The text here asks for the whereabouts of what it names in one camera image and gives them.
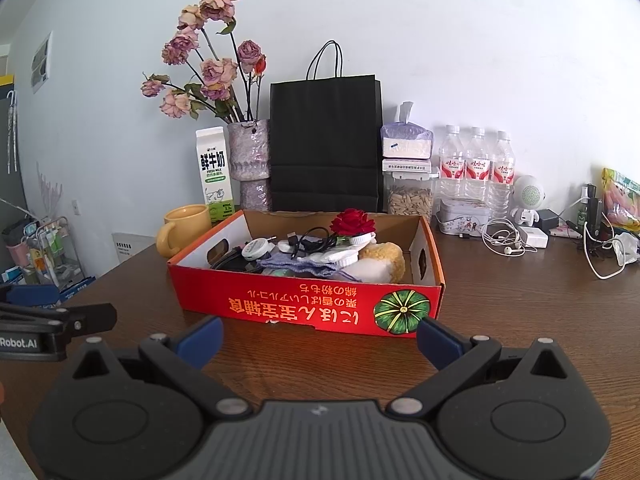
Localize white charger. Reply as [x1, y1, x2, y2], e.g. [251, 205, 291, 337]
[517, 225, 550, 249]

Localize red artificial rose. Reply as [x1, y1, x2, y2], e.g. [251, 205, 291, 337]
[330, 208, 376, 238]

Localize yellow pink snack bag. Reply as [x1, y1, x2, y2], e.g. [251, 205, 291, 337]
[600, 167, 640, 233]

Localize white screw cap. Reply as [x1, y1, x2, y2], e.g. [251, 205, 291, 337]
[242, 239, 272, 262]

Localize braided black white cable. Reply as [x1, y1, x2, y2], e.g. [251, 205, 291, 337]
[209, 245, 263, 274]

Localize white leaflet board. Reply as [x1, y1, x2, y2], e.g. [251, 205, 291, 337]
[111, 232, 157, 264]

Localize printed tin box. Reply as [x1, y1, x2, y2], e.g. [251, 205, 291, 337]
[435, 197, 491, 235]

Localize white earphones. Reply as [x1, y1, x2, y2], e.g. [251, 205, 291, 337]
[480, 217, 526, 256]

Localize purple speckled vase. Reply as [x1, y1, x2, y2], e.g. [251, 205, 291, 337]
[227, 119, 273, 212]

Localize yellow plush toy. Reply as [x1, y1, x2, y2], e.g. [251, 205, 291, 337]
[357, 241, 406, 284]

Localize white face mask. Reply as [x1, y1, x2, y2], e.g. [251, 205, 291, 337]
[612, 231, 640, 266]

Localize white hanging umbrella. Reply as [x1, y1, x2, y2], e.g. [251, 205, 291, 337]
[5, 90, 20, 175]

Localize dried pink rose bouquet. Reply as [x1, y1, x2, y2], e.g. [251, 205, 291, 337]
[141, 0, 268, 125]

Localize clear seed container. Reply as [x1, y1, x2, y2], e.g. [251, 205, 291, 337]
[384, 170, 440, 217]

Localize white flat box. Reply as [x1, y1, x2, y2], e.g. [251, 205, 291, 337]
[382, 157, 435, 173]

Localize yellow mug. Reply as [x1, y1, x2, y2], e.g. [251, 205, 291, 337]
[156, 203, 213, 259]

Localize clear water bottle red label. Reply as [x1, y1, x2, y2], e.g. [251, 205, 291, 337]
[439, 125, 468, 201]
[464, 127, 493, 201]
[489, 131, 516, 221]

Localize black stand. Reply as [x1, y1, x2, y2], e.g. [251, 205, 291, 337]
[585, 184, 606, 241]

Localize pink dried grass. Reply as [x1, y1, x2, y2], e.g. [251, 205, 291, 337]
[36, 161, 65, 221]

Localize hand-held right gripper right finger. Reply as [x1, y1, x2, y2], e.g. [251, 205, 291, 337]
[384, 316, 573, 418]

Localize wire storage rack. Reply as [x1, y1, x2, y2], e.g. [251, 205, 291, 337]
[25, 216, 83, 291]

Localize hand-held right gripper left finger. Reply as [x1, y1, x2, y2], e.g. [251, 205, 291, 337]
[69, 316, 253, 418]

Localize purple cloth pouch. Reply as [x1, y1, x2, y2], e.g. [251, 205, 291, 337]
[259, 251, 348, 279]

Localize white milk carton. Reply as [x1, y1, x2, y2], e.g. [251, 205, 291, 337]
[195, 127, 236, 223]

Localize white round robot speaker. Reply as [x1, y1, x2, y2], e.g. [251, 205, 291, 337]
[512, 175, 546, 226]

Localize pink cup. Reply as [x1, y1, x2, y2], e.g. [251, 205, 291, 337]
[6, 242, 33, 268]

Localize black paper bag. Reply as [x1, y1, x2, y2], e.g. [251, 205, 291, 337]
[269, 40, 385, 216]

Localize white wall notice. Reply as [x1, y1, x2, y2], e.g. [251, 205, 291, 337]
[30, 31, 53, 93]

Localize red cardboard box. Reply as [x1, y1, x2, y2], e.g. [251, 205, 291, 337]
[167, 210, 446, 336]

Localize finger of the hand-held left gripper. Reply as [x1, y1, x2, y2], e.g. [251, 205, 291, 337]
[0, 284, 62, 307]
[0, 303, 118, 335]

